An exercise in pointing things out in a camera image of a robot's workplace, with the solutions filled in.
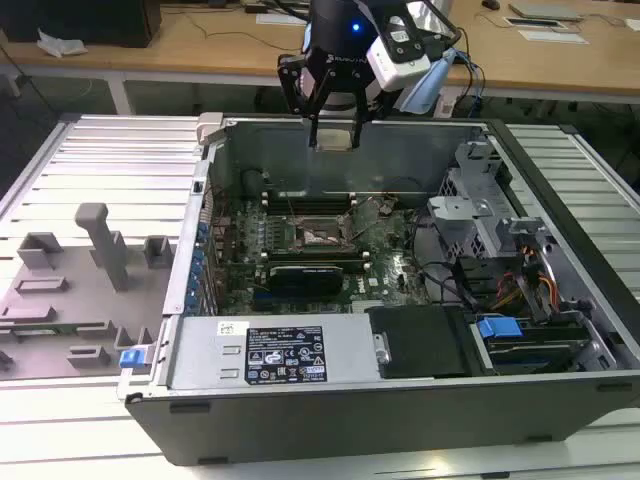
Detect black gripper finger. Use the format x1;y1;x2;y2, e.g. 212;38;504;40
277;52;332;148
349;67;399;150

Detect silver square CPU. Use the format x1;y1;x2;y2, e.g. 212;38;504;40
315;128;354;152

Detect CPU socket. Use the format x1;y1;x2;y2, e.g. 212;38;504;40
297;217;351;250

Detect white paper sheet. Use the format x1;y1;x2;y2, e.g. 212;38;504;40
255;12;309;27
517;28;590;47

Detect pale blue teach pendant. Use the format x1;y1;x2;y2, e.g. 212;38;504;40
394;47;459;115

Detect black round cylinder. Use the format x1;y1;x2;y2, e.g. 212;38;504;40
241;170;264;202

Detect green motherboard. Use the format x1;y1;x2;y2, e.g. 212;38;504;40
209;192;432;317

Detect silver drive cage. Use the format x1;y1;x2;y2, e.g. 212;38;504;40
427;142;551;262

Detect black graphics card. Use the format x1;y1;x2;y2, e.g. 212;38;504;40
268;264;345;304

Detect wooden desk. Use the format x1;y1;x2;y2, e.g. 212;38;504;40
0;0;640;116

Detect black flat slab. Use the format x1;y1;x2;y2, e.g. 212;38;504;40
503;16;564;29

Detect silver laptop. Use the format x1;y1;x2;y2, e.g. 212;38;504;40
508;2;585;23

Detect black optical drive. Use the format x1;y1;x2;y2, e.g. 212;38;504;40
364;304;481;380

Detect hard disk in blue carrier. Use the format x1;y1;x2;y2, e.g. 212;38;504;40
474;314;594;375

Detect black box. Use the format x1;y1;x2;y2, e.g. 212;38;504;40
0;0;163;49

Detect white crumpled paper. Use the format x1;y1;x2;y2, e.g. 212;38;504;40
37;27;89;59

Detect silver power supply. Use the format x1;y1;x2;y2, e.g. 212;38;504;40
167;314;384;389

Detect black open PC case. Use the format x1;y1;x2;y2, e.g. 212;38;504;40
117;112;640;466

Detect blue case latch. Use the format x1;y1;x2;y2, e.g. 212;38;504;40
119;347;157;370

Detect grey parts rack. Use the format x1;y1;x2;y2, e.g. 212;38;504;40
0;202;179;381

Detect green RAM stick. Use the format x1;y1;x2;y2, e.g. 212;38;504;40
0;324;81;337

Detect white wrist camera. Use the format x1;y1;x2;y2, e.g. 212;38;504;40
366;14;433;93

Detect grey case handle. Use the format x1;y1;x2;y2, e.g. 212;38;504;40
196;112;229;147

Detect blue cable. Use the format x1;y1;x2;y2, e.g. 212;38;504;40
452;47;487;117

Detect black wire bundle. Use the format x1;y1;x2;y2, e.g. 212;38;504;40
409;214;482;312

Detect silver disk bay frame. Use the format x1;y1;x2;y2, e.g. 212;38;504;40
494;214;624;374

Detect orange and yellow wires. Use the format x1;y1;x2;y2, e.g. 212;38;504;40
492;244;559;312

